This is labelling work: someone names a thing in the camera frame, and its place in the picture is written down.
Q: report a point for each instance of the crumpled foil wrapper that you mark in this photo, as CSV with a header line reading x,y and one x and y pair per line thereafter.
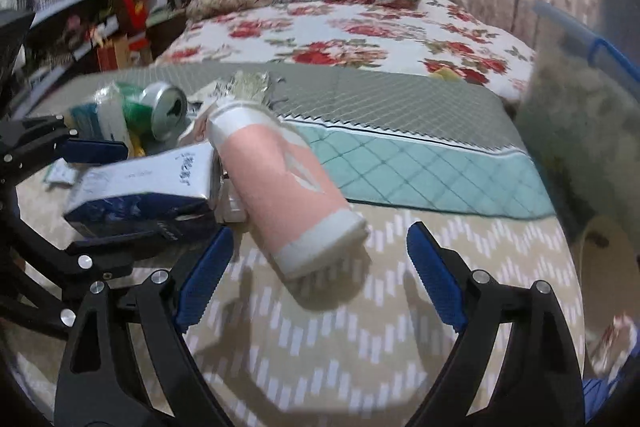
x,y
245,84

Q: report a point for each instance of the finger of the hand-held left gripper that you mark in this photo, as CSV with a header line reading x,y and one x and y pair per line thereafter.
x,y
125,249
95,153

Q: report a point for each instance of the clear storage bin blue lid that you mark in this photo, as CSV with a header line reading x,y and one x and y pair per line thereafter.
x,y
575,107

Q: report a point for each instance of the pink cylindrical canister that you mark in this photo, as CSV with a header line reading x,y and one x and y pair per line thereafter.
x,y
280,187

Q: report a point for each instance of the blue white carton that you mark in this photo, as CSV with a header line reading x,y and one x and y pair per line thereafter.
x,y
140,187

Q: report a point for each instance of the beige round bin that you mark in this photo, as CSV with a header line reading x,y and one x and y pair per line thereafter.
x,y
605,257

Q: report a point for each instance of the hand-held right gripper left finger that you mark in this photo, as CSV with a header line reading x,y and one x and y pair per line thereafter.
x,y
205,277

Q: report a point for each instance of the red box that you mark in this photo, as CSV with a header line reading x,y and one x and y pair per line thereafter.
x,y
132,7

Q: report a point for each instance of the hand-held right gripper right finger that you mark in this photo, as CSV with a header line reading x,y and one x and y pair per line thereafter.
x,y
435,279

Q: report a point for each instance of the grey teal quilted blanket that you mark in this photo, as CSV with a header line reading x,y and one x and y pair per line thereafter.
x,y
400,157

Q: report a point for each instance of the green soda can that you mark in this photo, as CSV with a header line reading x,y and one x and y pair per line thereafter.
x,y
165,107

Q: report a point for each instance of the red gift bag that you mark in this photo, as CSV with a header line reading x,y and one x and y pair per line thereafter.
x,y
120,54

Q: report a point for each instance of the floral bedsheet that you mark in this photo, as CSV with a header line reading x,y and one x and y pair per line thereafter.
x,y
350,37

